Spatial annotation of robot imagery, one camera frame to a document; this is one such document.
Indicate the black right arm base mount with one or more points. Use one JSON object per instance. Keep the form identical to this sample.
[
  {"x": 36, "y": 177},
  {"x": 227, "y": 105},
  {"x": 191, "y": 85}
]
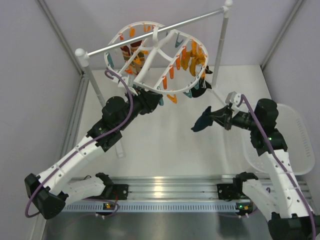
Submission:
[{"x": 234, "y": 190}]

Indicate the maroon striped sock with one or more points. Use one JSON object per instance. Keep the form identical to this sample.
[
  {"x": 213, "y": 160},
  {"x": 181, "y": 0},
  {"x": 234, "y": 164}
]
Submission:
[{"x": 138, "y": 62}]

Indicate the dark navy sock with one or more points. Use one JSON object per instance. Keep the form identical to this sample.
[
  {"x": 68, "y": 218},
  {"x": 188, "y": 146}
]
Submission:
[
  {"x": 204, "y": 121},
  {"x": 198, "y": 91}
]

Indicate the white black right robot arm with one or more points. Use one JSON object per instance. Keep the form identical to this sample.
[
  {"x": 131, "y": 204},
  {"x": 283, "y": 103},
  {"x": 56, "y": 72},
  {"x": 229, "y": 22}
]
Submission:
[{"x": 288, "y": 214}]

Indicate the teal back clothes peg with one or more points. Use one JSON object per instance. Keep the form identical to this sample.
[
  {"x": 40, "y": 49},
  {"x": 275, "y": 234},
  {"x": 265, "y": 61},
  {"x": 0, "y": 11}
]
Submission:
[{"x": 178, "y": 41}]

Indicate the slotted grey cable duct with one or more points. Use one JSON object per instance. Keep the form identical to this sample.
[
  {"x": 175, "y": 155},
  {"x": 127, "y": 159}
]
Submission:
[{"x": 159, "y": 207}]

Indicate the orange inner peg row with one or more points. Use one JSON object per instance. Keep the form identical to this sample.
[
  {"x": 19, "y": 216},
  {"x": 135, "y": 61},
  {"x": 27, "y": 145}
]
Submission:
[{"x": 174, "y": 64}]

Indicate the white round sock hanger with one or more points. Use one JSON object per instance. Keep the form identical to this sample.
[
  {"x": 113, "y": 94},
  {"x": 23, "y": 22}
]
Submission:
[{"x": 149, "y": 78}]

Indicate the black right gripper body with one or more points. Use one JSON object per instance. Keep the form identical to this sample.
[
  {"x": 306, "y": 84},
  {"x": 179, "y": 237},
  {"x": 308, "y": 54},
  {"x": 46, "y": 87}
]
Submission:
[{"x": 229, "y": 120}]

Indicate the teal right clothes peg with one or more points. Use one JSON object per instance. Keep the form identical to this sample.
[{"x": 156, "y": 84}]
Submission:
[{"x": 188, "y": 94}]

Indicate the teal front clothes peg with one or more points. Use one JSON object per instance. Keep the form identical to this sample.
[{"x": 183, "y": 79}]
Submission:
[{"x": 162, "y": 101}]

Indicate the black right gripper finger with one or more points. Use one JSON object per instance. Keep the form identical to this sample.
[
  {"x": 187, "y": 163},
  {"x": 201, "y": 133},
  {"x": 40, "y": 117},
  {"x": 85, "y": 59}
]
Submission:
[
  {"x": 219, "y": 117},
  {"x": 225, "y": 111}
]

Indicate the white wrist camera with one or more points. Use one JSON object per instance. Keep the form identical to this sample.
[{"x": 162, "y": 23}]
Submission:
[
  {"x": 127, "y": 84},
  {"x": 234, "y": 99}
]

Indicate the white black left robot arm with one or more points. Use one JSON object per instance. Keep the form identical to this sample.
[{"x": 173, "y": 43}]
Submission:
[{"x": 50, "y": 191}]

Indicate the mustard yellow sock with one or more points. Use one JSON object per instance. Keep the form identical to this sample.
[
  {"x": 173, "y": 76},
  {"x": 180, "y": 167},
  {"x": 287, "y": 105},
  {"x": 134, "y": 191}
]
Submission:
[{"x": 190, "y": 59}]

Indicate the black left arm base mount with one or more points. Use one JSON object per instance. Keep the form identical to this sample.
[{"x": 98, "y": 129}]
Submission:
[{"x": 117, "y": 191}]

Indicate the white metal drying rack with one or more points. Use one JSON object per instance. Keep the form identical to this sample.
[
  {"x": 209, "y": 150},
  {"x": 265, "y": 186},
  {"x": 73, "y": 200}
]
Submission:
[{"x": 118, "y": 61}]

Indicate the white plastic basket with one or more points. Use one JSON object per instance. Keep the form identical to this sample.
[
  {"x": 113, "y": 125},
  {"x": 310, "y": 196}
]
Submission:
[{"x": 291, "y": 125}]

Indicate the orange front clothes peg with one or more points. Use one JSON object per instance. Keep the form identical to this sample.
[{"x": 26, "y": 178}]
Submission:
[{"x": 173, "y": 98}]

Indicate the teal clothes peg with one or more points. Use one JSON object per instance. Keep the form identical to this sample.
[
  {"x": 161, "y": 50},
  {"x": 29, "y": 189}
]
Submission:
[
  {"x": 188, "y": 94},
  {"x": 178, "y": 41},
  {"x": 108, "y": 61},
  {"x": 162, "y": 101}
]

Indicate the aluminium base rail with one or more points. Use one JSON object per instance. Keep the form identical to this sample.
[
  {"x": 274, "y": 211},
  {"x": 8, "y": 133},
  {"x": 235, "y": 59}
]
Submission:
[{"x": 173, "y": 188}]

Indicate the black white patterned sock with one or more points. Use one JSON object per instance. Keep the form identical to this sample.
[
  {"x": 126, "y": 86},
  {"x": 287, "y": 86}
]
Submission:
[{"x": 206, "y": 74}]

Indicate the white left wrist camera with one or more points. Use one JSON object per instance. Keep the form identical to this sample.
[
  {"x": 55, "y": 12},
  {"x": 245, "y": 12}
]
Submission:
[{"x": 127, "y": 84}]

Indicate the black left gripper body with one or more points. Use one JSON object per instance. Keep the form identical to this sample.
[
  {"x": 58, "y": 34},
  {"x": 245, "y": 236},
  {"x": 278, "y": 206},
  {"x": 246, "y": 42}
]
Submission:
[{"x": 145, "y": 106}]

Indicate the teal left clothes peg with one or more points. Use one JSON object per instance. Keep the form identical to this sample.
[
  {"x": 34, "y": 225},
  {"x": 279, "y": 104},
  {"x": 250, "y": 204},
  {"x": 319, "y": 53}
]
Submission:
[{"x": 108, "y": 61}]

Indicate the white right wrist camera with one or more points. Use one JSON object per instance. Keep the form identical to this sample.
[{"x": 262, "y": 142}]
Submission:
[{"x": 234, "y": 99}]

